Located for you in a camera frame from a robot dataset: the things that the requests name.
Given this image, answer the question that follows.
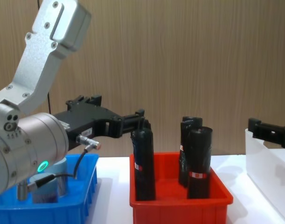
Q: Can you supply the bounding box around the pale blue bag roll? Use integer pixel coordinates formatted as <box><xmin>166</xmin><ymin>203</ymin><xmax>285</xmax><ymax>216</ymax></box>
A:
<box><xmin>29</xmin><ymin>174</ymin><xmax>60</xmax><ymax>204</ymax></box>
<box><xmin>50</xmin><ymin>158</ymin><xmax>69</xmax><ymax>198</ymax></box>

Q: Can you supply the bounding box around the red plastic bin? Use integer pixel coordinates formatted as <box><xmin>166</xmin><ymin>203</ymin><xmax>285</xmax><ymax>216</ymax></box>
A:
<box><xmin>129</xmin><ymin>152</ymin><xmax>234</xmax><ymax>224</ymax></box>

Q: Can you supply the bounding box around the black bag roll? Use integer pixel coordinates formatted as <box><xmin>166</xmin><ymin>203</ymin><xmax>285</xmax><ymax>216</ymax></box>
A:
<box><xmin>186</xmin><ymin>126</ymin><xmax>214</xmax><ymax>200</ymax></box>
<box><xmin>130</xmin><ymin>119</ymin><xmax>157</xmax><ymax>202</ymax></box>
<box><xmin>178</xmin><ymin>116</ymin><xmax>203</xmax><ymax>188</ymax></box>

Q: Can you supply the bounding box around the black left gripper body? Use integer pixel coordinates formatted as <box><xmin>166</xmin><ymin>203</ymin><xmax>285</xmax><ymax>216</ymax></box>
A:
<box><xmin>52</xmin><ymin>105</ymin><xmax>124</xmax><ymax>149</ymax></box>

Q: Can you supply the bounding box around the blue plastic bin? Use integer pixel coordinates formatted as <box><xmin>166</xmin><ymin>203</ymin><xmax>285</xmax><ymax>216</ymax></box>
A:
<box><xmin>0</xmin><ymin>153</ymin><xmax>99</xmax><ymax>224</ymax></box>

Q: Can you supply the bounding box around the thin dark wrist cable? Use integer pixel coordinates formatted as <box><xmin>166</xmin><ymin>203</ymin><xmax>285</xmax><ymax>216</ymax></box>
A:
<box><xmin>27</xmin><ymin>134</ymin><xmax>102</xmax><ymax>192</ymax></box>

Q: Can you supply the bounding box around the white plastic bin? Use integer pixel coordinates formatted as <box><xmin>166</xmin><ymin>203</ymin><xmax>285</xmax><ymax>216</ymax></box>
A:
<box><xmin>244</xmin><ymin>127</ymin><xmax>285</xmax><ymax>224</ymax></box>

